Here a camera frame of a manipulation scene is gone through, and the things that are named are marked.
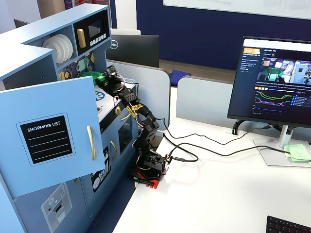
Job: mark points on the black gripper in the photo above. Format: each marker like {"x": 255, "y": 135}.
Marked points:
{"x": 106, "y": 80}

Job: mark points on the green toy plate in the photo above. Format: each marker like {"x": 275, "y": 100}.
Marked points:
{"x": 90, "y": 73}

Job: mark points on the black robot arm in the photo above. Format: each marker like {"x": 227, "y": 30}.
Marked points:
{"x": 149, "y": 121}

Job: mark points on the gold stove knob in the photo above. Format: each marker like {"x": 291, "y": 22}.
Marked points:
{"x": 118, "y": 110}

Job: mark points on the black Dell monitor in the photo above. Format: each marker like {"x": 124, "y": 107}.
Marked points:
{"x": 136, "y": 51}

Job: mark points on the white toy plate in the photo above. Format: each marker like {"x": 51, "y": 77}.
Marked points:
{"x": 49, "y": 46}
{"x": 66, "y": 49}
{"x": 71, "y": 47}

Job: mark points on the grey desk divider panel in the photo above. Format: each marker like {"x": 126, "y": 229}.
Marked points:
{"x": 201, "y": 102}
{"x": 150, "y": 97}

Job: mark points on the white box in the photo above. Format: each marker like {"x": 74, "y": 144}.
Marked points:
{"x": 125, "y": 31}

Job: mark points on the black toy microwave door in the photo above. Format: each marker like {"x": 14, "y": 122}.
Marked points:
{"x": 81, "y": 24}

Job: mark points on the blue shopping list fridge door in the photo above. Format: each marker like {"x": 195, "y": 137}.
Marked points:
{"x": 48, "y": 102}

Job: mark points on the blue cushion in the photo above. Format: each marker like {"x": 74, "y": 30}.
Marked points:
{"x": 179, "y": 76}

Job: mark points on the blue oven door with window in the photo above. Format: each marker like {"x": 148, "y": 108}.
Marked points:
{"x": 124, "y": 155}

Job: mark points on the blue wooden toy kitchen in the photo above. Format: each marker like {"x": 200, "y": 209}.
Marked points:
{"x": 36, "y": 31}

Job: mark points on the blue dishwasher door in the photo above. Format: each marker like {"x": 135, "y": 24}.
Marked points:
{"x": 113, "y": 170}

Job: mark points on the red black table clamp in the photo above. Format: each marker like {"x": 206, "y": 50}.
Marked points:
{"x": 155, "y": 183}

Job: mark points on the blue ice dispenser fridge door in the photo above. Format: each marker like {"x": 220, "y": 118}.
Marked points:
{"x": 26, "y": 213}

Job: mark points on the white whiteboard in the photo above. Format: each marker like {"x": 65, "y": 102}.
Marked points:
{"x": 243, "y": 6}

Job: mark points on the black monitor with silver stand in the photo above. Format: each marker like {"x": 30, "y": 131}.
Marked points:
{"x": 267, "y": 72}

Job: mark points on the green sticky notes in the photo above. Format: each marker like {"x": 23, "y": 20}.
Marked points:
{"x": 297, "y": 153}

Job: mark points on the black keyboard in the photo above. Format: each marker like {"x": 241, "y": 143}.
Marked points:
{"x": 286, "y": 225}

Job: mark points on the small wrist camera board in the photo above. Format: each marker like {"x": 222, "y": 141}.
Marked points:
{"x": 111, "y": 70}

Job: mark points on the black curved bracket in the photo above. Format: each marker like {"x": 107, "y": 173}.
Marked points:
{"x": 236, "y": 126}

